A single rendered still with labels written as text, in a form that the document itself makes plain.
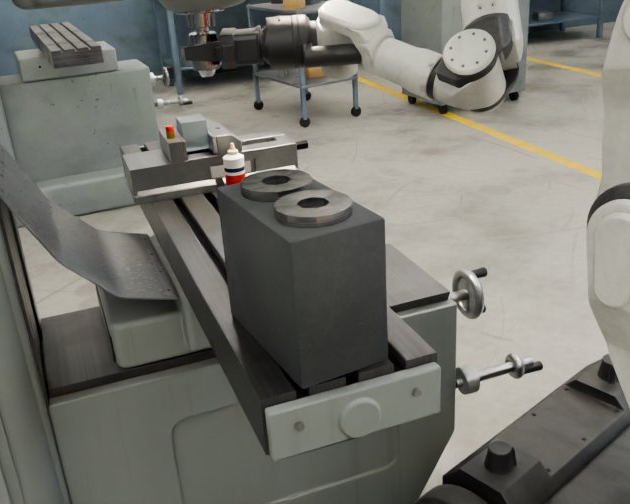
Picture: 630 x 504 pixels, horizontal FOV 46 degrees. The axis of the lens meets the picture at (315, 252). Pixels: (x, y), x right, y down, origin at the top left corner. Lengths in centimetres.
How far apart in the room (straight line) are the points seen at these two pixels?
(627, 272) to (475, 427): 135
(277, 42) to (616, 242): 62
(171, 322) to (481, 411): 135
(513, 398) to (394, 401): 160
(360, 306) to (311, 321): 6
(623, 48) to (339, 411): 57
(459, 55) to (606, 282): 39
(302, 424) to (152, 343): 51
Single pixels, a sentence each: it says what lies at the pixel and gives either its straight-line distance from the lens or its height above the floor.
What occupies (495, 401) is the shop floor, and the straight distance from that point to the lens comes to 249.
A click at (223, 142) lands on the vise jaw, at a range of 153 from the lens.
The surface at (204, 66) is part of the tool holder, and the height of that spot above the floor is 122.
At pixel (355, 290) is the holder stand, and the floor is 105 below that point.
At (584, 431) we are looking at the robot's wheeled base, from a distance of 142.
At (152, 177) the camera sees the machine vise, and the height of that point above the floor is 99.
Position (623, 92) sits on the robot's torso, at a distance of 107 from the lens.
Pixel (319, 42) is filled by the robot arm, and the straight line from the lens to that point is 130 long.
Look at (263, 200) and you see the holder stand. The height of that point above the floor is 113.
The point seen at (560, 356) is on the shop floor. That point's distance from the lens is 274.
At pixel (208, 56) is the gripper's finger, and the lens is 131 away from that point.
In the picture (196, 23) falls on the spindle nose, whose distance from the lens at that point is 131.
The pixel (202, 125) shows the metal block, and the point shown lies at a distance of 154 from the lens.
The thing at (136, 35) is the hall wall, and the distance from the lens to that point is 791.
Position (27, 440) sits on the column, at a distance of 133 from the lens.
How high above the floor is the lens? 144
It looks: 24 degrees down
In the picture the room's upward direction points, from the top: 4 degrees counter-clockwise
